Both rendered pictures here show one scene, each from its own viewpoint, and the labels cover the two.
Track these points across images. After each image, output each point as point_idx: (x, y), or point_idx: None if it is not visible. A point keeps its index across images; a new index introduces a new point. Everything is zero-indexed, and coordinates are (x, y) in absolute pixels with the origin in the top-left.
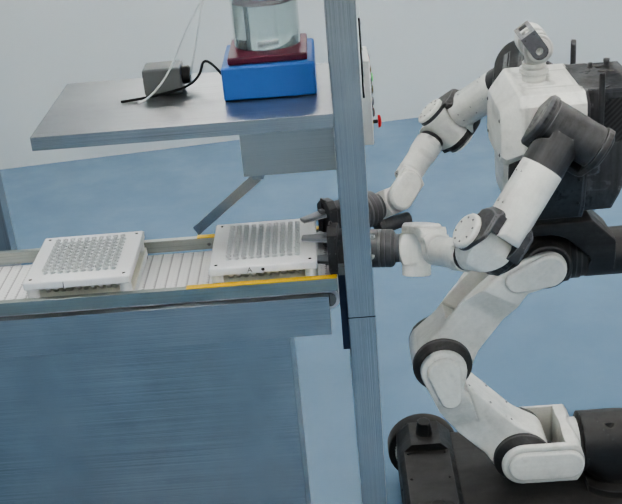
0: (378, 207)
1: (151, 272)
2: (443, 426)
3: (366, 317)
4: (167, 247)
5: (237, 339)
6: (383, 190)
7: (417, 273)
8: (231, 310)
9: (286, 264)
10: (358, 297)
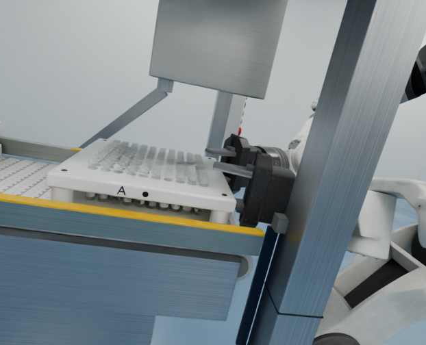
0: (285, 163)
1: None
2: None
3: (307, 317)
4: (31, 151)
5: (70, 304)
6: (289, 150)
7: (379, 253)
8: (70, 254)
9: (187, 195)
10: (309, 280)
